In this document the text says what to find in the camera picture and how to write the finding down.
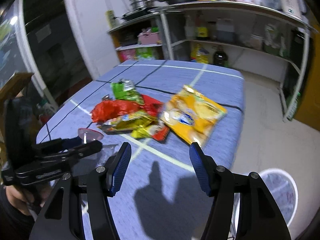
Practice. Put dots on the dark soy sauce jug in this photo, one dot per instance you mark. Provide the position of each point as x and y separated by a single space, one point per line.
220 58

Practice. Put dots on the green snack bag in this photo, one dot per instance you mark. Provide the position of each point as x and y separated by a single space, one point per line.
126 90

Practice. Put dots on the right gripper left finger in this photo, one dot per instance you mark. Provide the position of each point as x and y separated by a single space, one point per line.
116 168

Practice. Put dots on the steel steamer pot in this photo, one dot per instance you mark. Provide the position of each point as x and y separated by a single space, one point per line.
141 4

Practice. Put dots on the clear pink plastic cup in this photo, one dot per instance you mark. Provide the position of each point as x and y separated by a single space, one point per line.
88 135

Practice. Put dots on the white metal shelf rack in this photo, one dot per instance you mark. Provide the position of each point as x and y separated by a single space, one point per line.
234 24

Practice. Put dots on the white trash bin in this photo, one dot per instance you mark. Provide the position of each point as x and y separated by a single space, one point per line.
284 191

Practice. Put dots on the pink storage basket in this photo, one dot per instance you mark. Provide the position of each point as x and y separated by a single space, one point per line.
147 38

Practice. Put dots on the yellow chips bag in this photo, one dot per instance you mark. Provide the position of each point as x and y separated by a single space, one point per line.
191 115

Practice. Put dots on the green bottle by shelf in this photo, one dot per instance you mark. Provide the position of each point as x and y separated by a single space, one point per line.
293 110

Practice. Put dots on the yellow cooking oil bottle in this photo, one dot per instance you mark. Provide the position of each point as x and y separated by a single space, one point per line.
199 54

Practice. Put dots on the red snack wrapper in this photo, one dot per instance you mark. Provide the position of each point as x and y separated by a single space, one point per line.
155 127

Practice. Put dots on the blue checked tablecloth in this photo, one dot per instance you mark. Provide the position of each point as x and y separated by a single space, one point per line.
160 197

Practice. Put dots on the yellow green snack wrapper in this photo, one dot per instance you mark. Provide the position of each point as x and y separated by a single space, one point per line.
127 122

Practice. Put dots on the person's left hand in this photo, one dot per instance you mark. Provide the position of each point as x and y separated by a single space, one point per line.
20 198

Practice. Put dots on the power strip on wall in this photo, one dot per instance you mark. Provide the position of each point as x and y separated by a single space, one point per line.
111 18

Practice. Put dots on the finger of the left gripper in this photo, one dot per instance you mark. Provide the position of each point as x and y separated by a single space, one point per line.
58 145
76 153

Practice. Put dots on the white electric kettle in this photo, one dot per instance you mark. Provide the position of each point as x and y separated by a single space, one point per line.
295 8

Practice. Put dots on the red plastic bag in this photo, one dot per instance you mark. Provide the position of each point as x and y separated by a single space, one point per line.
110 109

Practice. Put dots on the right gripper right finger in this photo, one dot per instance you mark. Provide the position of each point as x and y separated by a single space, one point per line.
205 169

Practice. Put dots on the black induction cooker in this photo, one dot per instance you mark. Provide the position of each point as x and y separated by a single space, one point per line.
137 13

